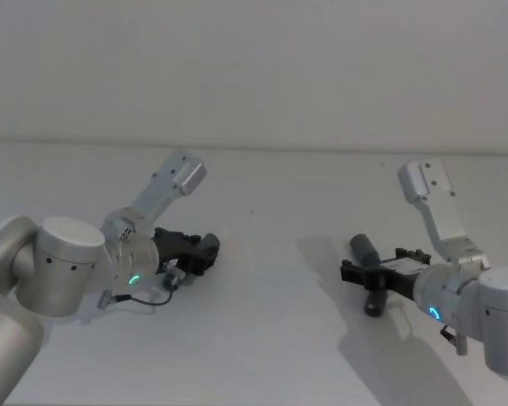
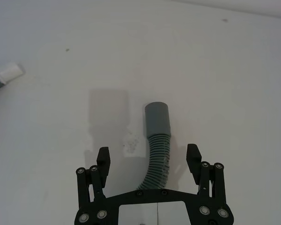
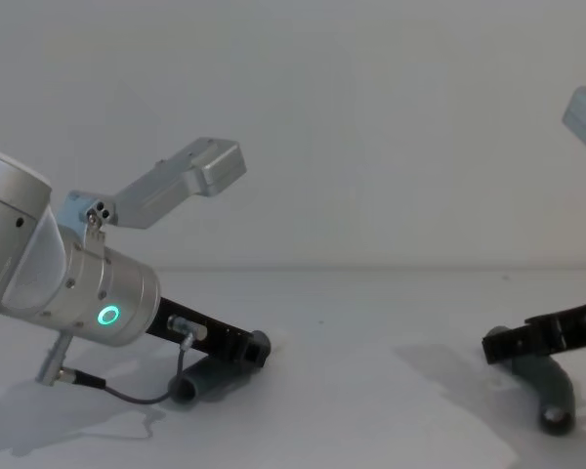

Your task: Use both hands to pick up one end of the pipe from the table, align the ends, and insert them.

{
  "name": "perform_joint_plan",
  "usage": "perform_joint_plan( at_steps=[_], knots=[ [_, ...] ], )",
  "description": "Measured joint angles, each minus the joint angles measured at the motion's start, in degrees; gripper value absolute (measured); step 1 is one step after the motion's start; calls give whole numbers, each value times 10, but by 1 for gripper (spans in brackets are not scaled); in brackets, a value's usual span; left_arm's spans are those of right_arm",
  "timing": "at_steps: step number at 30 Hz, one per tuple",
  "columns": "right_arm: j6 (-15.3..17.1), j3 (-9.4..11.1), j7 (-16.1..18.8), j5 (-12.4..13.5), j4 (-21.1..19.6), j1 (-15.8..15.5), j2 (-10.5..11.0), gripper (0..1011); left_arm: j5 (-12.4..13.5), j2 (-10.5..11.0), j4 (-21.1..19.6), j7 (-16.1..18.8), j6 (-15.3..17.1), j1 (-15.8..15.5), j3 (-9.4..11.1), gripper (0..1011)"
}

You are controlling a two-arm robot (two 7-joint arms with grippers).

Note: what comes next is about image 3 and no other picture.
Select grey elbow pipe piece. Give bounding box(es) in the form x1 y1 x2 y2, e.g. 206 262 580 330
168 329 275 405
483 325 577 437

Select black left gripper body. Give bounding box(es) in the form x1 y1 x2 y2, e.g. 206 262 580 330
145 295 245 365

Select white table cloth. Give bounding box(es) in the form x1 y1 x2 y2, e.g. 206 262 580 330
0 266 586 469

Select thin dark gripper cable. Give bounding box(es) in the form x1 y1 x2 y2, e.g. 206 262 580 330
34 315 210 405

